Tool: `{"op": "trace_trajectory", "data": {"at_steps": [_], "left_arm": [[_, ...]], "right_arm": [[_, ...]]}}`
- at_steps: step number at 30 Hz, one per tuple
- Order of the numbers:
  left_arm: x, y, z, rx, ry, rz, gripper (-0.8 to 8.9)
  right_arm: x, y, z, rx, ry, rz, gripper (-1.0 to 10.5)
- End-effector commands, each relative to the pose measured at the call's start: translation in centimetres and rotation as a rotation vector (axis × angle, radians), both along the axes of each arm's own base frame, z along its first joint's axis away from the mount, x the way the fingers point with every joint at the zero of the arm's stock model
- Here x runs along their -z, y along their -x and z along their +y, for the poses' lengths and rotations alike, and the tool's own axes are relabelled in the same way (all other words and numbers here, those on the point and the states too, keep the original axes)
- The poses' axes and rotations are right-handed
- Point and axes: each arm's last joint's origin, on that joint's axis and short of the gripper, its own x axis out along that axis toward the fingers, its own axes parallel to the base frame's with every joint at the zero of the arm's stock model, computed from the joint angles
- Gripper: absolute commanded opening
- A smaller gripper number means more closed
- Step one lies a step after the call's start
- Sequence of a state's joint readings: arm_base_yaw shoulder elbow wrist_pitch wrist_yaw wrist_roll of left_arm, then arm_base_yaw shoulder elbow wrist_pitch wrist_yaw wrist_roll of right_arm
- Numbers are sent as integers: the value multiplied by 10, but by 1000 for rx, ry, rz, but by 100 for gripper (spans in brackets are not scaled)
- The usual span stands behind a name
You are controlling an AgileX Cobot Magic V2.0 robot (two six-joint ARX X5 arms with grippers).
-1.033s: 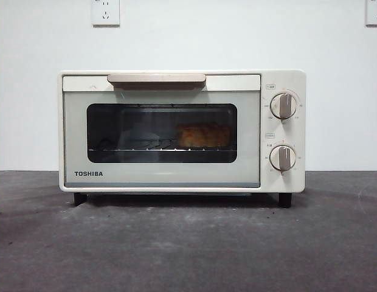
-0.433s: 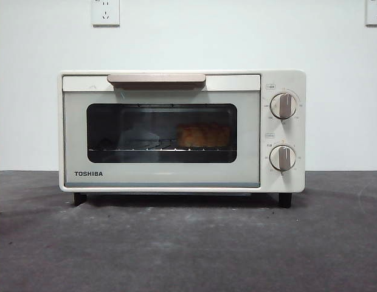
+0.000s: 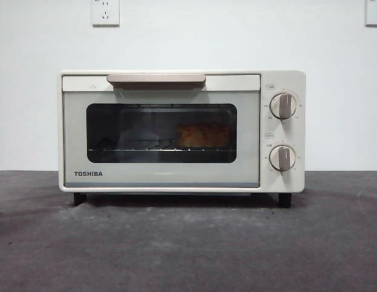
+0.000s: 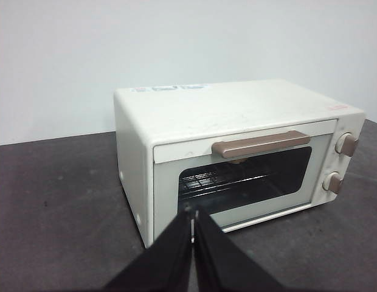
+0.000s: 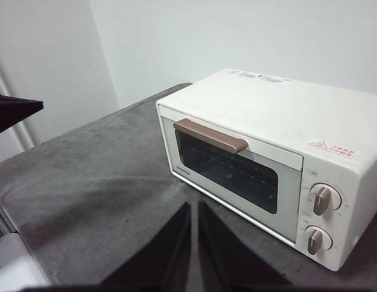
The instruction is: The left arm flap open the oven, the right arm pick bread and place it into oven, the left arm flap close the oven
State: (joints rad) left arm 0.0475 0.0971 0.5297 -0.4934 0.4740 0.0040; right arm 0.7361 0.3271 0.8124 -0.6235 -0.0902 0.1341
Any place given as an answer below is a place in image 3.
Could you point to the golden bread loaf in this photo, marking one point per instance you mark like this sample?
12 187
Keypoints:
203 135

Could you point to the white wall socket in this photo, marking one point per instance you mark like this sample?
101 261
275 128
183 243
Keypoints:
374 13
105 13

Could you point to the beige oven timer knob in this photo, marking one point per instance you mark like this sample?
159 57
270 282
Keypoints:
282 157

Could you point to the beige oven temperature knob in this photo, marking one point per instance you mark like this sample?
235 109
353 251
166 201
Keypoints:
284 106

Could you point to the white Toshiba toaster oven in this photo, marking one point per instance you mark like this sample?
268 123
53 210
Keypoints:
282 80

